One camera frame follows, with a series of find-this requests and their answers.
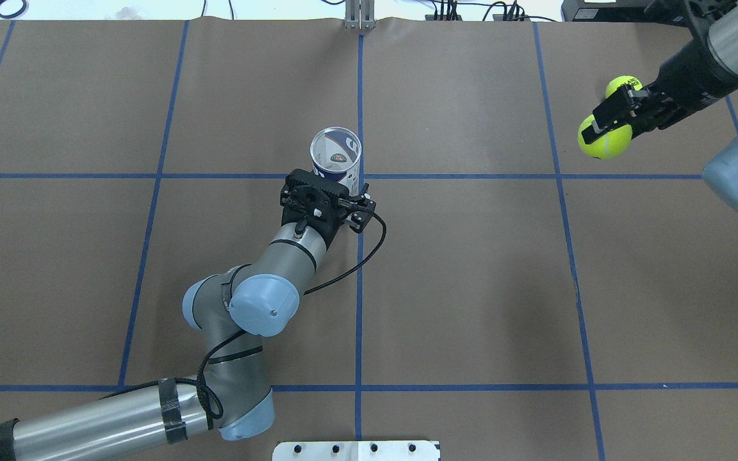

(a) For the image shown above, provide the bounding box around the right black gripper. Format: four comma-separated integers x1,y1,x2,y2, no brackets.
582,44,738,144

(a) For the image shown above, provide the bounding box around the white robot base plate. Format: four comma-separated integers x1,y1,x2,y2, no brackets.
272,440,441,460

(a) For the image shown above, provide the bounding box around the yellow tennis ball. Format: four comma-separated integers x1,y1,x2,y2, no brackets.
577,115,633,159
604,75,644,99

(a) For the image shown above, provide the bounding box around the aluminium frame post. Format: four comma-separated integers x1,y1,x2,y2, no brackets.
343,0,377,31

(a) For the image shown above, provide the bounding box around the black box with label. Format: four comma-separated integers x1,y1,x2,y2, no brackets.
560,0,658,23

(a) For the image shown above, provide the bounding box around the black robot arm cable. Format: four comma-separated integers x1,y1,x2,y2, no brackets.
103,211,388,420

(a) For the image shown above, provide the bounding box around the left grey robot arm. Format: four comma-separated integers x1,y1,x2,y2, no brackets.
0,169,375,460

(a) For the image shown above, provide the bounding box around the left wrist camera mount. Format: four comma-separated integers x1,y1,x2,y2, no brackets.
336,182,377,234

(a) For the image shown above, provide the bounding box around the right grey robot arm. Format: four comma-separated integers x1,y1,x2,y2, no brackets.
577,1,738,213

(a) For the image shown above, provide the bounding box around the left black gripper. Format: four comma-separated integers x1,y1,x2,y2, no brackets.
279,169,350,248

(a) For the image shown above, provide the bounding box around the blue tape roll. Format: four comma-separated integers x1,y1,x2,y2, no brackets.
0,0,29,20

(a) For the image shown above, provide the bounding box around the white blue tennis ball can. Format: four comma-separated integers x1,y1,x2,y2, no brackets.
309,127,363,196

